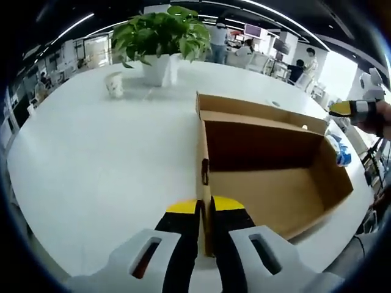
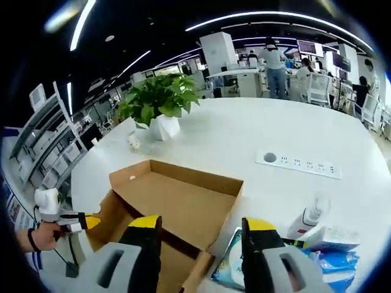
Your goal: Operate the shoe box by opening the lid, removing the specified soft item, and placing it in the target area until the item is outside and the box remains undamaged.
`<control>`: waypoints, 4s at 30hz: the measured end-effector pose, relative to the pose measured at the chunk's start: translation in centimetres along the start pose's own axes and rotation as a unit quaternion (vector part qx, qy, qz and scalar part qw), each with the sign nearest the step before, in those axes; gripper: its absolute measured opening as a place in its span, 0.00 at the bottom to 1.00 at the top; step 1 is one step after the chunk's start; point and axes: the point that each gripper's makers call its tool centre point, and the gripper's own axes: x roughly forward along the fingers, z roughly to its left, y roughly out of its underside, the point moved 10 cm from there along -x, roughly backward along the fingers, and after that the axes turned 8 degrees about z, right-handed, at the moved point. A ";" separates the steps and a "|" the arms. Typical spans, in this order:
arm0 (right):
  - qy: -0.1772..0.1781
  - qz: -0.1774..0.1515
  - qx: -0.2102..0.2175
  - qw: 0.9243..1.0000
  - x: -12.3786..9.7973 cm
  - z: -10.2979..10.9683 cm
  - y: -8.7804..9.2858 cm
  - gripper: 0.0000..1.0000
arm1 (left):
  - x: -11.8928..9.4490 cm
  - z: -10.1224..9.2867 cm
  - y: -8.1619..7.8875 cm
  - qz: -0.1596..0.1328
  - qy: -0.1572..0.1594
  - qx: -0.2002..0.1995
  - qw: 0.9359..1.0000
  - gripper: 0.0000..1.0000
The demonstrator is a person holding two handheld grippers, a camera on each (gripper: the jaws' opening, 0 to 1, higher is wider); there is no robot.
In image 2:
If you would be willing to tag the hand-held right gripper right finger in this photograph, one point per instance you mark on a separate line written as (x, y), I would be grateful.
(259, 253)

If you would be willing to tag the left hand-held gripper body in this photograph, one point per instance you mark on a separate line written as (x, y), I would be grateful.
(47, 204)

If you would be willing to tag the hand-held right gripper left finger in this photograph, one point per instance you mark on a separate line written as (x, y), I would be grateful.
(143, 253)

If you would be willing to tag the white blue wet wipes pack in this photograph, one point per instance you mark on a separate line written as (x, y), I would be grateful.
(232, 265)

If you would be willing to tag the brown cardboard shoe box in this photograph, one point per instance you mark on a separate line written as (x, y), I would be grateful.
(183, 198)

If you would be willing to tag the small white carton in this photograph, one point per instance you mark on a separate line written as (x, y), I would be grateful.
(333, 238)

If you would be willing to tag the blue soft tissue pack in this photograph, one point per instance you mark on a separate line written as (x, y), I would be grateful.
(336, 264)

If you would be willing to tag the person's left hand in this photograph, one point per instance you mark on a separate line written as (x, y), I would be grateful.
(46, 238)

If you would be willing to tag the black wristband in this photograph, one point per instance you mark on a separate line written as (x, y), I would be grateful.
(32, 241)

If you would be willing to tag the grey storage shelf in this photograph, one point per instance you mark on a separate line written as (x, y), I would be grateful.
(46, 143)

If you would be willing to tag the white patterned paper cup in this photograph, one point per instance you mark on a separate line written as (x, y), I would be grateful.
(133, 143)

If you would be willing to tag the white table socket panel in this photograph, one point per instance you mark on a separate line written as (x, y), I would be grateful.
(301, 167)

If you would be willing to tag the green potted plant white pot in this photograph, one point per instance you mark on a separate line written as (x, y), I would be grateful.
(159, 94)

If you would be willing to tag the white standing desk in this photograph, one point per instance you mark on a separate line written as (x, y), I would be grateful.
(241, 81)

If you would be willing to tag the white office chair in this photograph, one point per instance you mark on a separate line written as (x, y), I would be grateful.
(319, 88)
(371, 110)

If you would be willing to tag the wide ceiling light strip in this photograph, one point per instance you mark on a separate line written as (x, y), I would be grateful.
(80, 27)

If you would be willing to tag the dark monitor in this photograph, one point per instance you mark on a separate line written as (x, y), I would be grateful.
(342, 61)

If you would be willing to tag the monitor with pink screen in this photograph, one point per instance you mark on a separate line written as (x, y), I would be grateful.
(310, 47)

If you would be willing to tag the curved ceiling light strip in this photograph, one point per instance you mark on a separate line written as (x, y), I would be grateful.
(244, 16)

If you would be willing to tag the blue white wall poster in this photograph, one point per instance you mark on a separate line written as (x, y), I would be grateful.
(13, 210)

